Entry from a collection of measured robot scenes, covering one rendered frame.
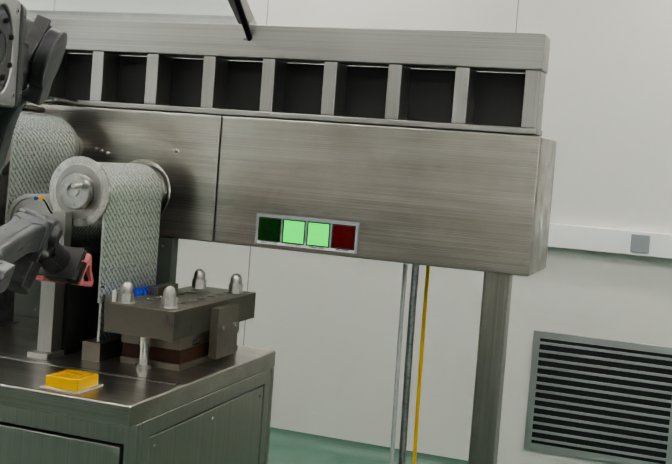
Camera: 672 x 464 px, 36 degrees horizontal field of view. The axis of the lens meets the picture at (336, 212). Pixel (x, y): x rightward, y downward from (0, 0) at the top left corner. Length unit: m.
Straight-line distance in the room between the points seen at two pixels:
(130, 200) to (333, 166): 0.46
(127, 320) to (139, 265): 0.23
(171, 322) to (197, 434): 0.23
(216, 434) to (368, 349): 2.64
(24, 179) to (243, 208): 0.49
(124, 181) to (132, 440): 0.61
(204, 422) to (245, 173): 0.60
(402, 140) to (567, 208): 2.34
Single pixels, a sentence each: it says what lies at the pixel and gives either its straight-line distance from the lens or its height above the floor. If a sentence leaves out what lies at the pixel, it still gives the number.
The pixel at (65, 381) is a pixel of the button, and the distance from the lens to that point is 1.99.
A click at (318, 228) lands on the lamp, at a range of 2.36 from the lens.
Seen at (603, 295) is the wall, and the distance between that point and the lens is 4.58.
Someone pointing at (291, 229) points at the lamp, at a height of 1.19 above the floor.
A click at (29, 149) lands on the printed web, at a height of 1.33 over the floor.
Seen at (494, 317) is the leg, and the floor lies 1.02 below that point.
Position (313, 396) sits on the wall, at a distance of 4.96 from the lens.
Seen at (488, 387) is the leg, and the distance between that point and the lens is 2.46.
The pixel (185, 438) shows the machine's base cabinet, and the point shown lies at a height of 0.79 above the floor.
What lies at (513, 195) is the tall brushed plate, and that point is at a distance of 2.25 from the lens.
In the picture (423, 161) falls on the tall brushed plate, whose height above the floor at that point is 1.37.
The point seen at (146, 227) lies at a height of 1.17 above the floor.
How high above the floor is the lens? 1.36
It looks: 3 degrees down
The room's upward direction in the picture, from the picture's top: 4 degrees clockwise
